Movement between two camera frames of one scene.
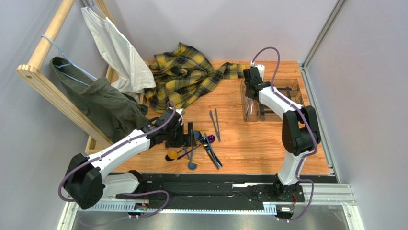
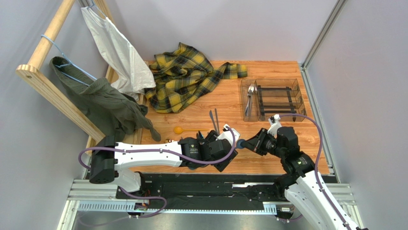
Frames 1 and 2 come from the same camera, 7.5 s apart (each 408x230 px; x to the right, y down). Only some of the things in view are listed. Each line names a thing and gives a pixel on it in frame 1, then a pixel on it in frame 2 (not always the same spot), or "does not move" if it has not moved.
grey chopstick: [217, 126] does not move
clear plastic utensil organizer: [253, 110] does not move
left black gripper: [184, 140] → [221, 166]
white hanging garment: [134, 77] does not move
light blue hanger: [69, 63] does not move
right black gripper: [250, 92] → [260, 143]
